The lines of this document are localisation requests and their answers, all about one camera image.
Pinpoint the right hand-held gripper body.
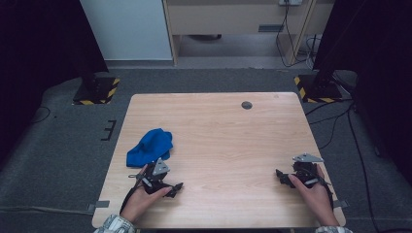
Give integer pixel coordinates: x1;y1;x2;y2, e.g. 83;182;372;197
292;152;325;187

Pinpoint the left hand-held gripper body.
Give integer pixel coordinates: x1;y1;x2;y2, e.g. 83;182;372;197
137;157;173;195

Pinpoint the blue cloth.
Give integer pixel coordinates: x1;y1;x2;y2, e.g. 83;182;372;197
125;128;174;168

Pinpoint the person's left hand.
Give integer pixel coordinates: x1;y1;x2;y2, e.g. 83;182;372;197
120;164;173;224

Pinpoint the person's right hand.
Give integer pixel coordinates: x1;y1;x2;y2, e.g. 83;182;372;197
288;165;339;227

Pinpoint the black yellow-striped stand base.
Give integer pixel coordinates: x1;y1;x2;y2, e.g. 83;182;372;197
293;74;344;104
72;77;120;106

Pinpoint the black curtain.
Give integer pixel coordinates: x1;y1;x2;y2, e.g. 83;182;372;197
0;0;110;163
312;0;412;185

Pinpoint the white cabinet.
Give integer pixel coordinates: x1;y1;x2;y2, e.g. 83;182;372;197
79;0;173;61

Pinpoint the light wooden desk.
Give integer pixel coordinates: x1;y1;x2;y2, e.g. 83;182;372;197
161;0;336;67

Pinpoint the left hand-held gripper cable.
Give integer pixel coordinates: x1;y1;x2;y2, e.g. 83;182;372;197
120;174;145;216

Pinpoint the hand-held gripper cable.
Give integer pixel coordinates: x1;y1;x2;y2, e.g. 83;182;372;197
310;176;335;212
120;174;145;216

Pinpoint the right hand-held gripper cable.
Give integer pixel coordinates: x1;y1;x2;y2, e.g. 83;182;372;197
310;176;335;212

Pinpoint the long black floor cable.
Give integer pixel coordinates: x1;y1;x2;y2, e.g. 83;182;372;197
346;106;378;233

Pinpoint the grey floor cable cover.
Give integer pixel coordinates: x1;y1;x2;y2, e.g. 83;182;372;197
0;207;95;216

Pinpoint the thin black floor cable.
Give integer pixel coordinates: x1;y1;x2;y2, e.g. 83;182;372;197
32;106;52;124

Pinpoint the black cable from power strip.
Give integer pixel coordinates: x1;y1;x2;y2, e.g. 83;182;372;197
275;3;314;68

